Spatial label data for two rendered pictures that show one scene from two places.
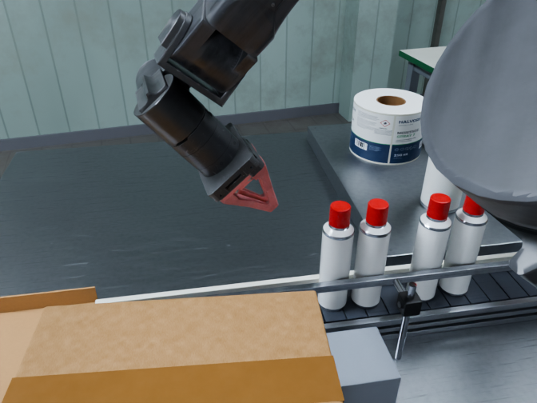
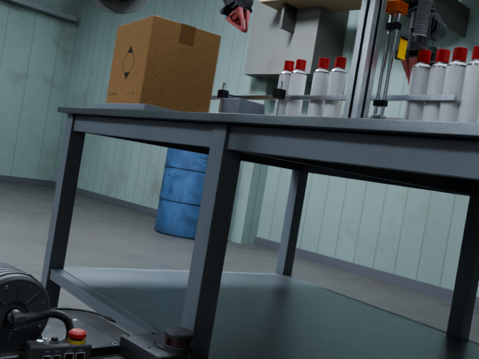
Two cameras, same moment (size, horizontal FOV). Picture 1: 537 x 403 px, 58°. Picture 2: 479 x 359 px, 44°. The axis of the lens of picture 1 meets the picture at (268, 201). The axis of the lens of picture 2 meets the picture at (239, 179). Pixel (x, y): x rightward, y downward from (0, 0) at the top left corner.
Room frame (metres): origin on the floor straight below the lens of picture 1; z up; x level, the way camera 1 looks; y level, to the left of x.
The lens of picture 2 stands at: (-0.36, -1.80, 0.70)
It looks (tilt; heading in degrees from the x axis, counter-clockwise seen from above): 1 degrees down; 62
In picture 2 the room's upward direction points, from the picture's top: 9 degrees clockwise
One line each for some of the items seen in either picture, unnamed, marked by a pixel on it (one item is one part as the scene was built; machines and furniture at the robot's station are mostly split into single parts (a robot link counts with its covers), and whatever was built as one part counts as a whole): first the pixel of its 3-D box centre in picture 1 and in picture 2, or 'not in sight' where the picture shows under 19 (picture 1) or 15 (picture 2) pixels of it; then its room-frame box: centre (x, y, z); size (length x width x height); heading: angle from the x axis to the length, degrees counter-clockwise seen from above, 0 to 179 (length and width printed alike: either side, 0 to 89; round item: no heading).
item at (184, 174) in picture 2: not in sight; (195, 184); (1.98, 3.50, 0.49); 0.67 x 0.66 x 0.99; 16
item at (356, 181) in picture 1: (478, 172); not in sight; (1.17, -0.57, 0.86); 0.80 x 0.67 x 0.05; 100
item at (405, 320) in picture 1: (399, 313); (281, 108); (0.59, -0.22, 0.91); 0.07 x 0.03 x 0.17; 10
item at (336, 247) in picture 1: (336, 257); (284, 92); (0.65, -0.11, 0.98); 0.05 x 0.05 x 0.20
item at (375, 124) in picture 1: (387, 125); not in sight; (1.27, -0.33, 0.95); 0.20 x 0.20 x 0.14
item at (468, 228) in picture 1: (464, 243); (335, 91); (0.69, -0.34, 0.98); 0.05 x 0.05 x 0.20
